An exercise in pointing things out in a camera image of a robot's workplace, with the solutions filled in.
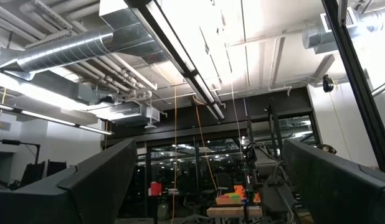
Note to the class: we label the black round ceiling device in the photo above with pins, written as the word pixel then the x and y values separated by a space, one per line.
pixel 328 83

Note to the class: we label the white ceiling light bar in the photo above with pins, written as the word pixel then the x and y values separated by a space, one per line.
pixel 49 119

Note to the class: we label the distant coloured toy pile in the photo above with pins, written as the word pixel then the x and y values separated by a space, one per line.
pixel 231 197

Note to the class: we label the round metal air duct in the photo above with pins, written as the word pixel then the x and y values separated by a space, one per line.
pixel 61 51

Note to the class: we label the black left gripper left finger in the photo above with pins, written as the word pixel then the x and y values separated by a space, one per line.
pixel 86 193

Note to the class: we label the distant wooden table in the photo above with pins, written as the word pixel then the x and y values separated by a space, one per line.
pixel 230 211

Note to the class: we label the red container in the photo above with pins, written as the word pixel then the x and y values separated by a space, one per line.
pixel 155 188

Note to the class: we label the black office chairs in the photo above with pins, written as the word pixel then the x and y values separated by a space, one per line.
pixel 33 172

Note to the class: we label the metal duct with vent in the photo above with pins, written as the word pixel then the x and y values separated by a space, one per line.
pixel 317 39

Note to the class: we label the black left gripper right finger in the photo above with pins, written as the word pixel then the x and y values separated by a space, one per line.
pixel 342 193

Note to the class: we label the long black ceiling light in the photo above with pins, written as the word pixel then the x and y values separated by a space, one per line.
pixel 177 49

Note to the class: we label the rectangular metal air duct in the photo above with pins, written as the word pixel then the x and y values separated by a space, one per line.
pixel 130 34

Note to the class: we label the ceiling air conditioning unit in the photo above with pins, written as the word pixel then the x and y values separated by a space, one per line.
pixel 130 113

